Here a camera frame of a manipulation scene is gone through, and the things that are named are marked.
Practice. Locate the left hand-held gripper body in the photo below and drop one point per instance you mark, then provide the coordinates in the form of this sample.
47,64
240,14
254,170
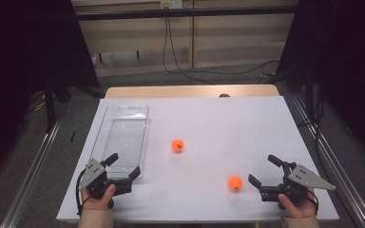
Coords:
92,174

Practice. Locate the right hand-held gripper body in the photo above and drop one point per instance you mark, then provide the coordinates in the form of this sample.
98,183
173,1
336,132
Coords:
307,177

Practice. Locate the orange ball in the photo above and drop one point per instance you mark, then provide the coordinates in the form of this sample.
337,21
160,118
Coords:
234,182
177,145

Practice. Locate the clear plastic container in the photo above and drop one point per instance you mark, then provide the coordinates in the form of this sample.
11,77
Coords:
123,136

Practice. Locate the person's left hand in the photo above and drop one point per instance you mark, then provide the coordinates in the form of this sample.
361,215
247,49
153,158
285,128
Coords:
98,204

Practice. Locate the person's right hand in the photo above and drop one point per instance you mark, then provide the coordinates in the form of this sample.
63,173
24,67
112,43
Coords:
301,209

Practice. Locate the small black stick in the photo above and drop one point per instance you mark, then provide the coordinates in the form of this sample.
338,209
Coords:
72,136

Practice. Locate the white table cover board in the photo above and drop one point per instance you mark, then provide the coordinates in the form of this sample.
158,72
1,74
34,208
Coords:
218,126

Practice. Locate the black metal stand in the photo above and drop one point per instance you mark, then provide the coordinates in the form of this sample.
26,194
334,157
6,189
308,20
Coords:
49,110
310,95

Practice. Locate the small dark knob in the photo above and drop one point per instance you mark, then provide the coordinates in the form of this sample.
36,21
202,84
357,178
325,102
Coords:
224,95

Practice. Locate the wooden table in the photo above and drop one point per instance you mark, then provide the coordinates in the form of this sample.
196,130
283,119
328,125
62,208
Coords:
171,91

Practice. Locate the black curtain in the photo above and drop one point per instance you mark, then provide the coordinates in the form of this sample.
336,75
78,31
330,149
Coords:
355,63
19,47

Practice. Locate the beige wooden partition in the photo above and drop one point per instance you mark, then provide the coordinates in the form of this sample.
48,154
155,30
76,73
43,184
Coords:
234,38

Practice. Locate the black metal crossbar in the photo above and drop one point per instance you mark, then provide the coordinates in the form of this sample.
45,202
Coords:
202,12

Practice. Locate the aluminium floor rail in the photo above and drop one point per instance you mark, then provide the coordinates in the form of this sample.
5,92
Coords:
28,180
336,164

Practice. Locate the white wall outlet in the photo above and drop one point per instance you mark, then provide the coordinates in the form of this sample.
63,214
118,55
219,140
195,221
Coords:
171,3

